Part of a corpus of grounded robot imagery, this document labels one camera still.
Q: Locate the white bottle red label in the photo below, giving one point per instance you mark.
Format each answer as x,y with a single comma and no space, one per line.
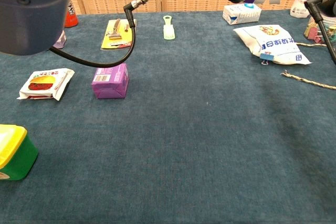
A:
299,11

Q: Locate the small purple white carton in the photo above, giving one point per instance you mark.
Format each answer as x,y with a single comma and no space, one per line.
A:
61,41

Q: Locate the white blue milk carton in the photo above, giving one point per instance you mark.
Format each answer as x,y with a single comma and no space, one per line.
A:
241,14

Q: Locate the white powder bag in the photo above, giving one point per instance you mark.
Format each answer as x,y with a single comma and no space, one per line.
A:
275,43

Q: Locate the orange soda can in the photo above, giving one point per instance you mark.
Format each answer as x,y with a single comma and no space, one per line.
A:
71,19

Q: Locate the yellow lidded green container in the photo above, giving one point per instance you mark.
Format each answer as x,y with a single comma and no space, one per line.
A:
18,155

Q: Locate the razor on yellow card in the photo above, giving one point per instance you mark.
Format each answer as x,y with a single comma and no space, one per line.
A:
115,41

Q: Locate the purple box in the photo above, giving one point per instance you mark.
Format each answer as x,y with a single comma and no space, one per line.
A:
109,85

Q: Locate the burger snack packet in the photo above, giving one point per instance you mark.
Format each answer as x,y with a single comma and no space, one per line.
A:
42,83

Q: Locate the blue binder clip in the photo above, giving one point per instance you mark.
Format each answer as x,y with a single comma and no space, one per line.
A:
267,56

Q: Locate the green plastic brush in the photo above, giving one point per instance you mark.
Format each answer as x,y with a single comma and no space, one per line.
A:
168,33

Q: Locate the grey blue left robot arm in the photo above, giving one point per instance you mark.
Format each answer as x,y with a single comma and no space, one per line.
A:
31,11

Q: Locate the clear jar of binder clips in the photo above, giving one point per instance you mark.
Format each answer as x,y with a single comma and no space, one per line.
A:
312,31

